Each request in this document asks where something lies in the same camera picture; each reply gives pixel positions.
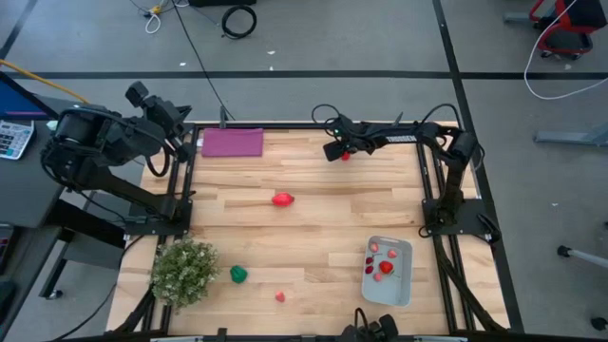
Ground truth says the black floor cable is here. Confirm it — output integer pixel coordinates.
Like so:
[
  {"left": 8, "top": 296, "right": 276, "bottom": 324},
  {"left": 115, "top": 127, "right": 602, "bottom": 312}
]
[{"left": 49, "top": 235, "right": 146, "bottom": 342}]

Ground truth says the grey chair base leg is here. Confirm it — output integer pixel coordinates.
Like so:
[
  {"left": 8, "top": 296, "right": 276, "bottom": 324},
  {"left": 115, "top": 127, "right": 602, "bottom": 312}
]
[{"left": 532, "top": 126, "right": 608, "bottom": 147}]

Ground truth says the white looped cable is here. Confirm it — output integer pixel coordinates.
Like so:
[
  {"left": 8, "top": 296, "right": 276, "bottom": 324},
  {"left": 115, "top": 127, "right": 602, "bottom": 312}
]
[{"left": 144, "top": 0, "right": 191, "bottom": 35}]

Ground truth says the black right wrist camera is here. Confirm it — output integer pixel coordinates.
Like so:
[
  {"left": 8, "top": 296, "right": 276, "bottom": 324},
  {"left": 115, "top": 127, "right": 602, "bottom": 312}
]
[{"left": 322, "top": 140, "right": 347, "bottom": 162}]

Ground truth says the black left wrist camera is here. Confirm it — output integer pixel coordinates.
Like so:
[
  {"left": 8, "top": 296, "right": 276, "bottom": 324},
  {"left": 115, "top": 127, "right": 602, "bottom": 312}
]
[{"left": 124, "top": 80, "right": 150, "bottom": 108}]

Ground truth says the yellow floor cable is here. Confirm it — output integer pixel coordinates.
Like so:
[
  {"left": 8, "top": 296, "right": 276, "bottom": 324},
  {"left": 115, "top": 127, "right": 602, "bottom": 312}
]
[{"left": 0, "top": 59, "right": 91, "bottom": 105}]

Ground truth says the green potted plant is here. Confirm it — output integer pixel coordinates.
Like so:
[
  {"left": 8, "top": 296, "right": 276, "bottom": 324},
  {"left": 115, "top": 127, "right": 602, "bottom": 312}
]
[{"left": 149, "top": 237, "right": 221, "bottom": 313}]

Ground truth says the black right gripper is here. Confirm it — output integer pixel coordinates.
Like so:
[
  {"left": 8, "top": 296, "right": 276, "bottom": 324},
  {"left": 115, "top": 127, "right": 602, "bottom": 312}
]
[{"left": 329, "top": 115, "right": 371, "bottom": 159}]

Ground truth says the computer monitor blue screen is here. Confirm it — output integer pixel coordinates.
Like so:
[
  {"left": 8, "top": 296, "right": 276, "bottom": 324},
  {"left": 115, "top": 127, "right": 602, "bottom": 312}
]
[{"left": 0, "top": 70, "right": 61, "bottom": 122}]

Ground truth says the black desk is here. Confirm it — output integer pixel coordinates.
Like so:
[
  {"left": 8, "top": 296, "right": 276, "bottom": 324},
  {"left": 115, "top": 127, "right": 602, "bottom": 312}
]
[{"left": 0, "top": 92, "right": 127, "bottom": 329}]

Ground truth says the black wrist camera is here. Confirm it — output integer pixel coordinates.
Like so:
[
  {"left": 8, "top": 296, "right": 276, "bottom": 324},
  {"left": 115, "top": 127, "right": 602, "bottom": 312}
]
[
  {"left": 124, "top": 80, "right": 150, "bottom": 108},
  {"left": 322, "top": 140, "right": 347, "bottom": 162}
]

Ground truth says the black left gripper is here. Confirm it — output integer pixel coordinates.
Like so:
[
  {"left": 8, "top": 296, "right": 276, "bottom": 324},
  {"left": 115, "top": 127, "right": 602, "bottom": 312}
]
[{"left": 141, "top": 96, "right": 198, "bottom": 164}]

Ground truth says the grey desk calculator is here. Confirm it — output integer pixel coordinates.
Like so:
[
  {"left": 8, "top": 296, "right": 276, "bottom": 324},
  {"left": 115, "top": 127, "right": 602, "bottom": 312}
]
[{"left": 0, "top": 119, "right": 36, "bottom": 162}]

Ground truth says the purple folded cloth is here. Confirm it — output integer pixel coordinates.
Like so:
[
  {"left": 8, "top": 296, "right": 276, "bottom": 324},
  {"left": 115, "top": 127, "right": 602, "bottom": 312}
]
[{"left": 197, "top": 127, "right": 265, "bottom": 159}]

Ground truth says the white floor cable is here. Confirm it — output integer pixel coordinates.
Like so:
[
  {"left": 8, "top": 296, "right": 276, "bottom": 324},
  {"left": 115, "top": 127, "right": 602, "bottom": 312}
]
[{"left": 523, "top": 0, "right": 608, "bottom": 101}]

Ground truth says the long thin black cable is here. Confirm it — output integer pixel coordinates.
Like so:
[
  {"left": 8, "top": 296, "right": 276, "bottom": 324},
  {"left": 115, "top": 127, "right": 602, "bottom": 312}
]
[{"left": 171, "top": 0, "right": 235, "bottom": 121}]

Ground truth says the black box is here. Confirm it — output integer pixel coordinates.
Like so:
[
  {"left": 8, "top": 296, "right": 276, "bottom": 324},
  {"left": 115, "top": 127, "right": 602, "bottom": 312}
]
[{"left": 188, "top": 0, "right": 257, "bottom": 8}]

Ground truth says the red oval toy vegetable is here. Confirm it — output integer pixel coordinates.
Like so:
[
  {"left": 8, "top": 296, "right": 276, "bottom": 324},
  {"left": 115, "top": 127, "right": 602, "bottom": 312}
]
[{"left": 271, "top": 191, "right": 295, "bottom": 209}]

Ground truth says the grey plastic tupperware tub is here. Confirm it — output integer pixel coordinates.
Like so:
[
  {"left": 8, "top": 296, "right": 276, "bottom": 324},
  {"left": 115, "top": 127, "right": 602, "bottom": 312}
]
[{"left": 360, "top": 235, "right": 414, "bottom": 309}]

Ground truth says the coiled black cable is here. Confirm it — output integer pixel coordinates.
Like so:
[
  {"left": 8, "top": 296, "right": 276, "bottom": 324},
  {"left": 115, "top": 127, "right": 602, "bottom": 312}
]
[{"left": 220, "top": 4, "right": 258, "bottom": 40}]

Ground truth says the green toy bell pepper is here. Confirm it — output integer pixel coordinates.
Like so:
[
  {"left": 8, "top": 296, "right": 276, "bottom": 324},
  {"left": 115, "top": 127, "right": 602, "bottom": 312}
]
[{"left": 229, "top": 265, "right": 250, "bottom": 285}]

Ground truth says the red and black cart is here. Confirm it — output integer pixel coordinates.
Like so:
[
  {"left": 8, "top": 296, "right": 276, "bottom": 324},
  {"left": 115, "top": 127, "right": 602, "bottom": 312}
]
[{"left": 529, "top": 0, "right": 608, "bottom": 61}]

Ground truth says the grey leg with black caster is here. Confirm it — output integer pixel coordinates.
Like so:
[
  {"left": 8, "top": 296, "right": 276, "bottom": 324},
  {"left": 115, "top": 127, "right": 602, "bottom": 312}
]
[{"left": 556, "top": 244, "right": 608, "bottom": 271}]

